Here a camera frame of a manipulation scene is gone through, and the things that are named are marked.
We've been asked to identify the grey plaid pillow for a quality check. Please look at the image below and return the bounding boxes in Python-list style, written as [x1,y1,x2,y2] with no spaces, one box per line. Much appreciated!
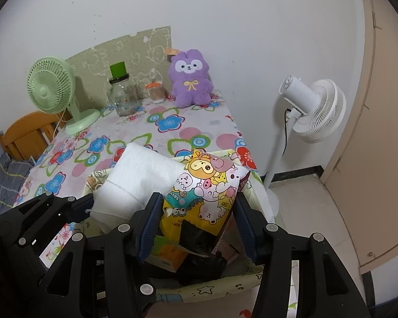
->
[0,154,34,206]

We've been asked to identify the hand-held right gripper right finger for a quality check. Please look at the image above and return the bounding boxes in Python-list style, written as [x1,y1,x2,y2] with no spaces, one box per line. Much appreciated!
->
[234,194,372,318]

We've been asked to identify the black standing fan cable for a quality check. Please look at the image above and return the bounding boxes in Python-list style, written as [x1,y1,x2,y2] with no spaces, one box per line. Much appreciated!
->
[283,108,294,156]

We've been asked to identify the white towel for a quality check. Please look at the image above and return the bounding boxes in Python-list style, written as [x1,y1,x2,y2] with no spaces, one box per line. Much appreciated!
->
[91,142,186,236]

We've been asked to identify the pink packet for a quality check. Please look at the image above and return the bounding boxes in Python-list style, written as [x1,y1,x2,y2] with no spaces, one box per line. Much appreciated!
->
[212,219,244,264]

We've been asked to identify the white standing fan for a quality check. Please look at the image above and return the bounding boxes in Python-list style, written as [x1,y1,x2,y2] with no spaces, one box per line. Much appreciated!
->
[262,74,347,219]

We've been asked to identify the green orange tissue packet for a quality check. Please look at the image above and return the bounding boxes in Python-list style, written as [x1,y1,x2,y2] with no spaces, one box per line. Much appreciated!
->
[151,233,189,270]

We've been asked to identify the yellow cartoon print packet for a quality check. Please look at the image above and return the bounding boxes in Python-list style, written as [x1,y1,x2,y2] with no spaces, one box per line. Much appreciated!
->
[159,149,252,259]

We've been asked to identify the green desk fan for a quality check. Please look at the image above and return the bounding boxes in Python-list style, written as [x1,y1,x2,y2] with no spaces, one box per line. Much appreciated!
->
[27,56,102,136]

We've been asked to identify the green desk fan cable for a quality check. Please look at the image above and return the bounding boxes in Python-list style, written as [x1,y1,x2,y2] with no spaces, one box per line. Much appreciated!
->
[51,111,70,140]

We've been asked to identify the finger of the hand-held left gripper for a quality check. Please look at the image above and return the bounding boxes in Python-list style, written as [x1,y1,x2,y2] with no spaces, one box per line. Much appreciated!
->
[0,192,97,254]

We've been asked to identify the purple plush toy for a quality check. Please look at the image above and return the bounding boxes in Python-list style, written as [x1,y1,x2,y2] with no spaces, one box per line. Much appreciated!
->
[166,48,214,108]

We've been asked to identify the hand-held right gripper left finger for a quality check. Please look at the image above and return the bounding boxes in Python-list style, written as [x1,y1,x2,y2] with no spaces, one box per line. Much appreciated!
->
[36,192,165,318]

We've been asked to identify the floral tablecloth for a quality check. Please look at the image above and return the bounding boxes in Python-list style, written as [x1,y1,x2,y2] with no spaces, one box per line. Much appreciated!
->
[11,91,299,318]

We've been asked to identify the glass jar with green lid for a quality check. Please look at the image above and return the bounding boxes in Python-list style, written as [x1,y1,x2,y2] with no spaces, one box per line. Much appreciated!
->
[107,60,140,117]

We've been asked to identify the green patterned cardboard sheet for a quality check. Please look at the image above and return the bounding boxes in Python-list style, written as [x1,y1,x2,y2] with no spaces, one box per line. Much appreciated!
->
[67,26,172,110]

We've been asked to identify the beige door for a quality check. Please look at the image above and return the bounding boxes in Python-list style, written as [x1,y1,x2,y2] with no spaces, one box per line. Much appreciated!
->
[320,0,398,274]

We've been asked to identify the yellow-green patterned storage box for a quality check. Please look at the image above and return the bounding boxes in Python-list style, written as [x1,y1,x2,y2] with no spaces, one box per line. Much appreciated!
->
[82,167,270,305]

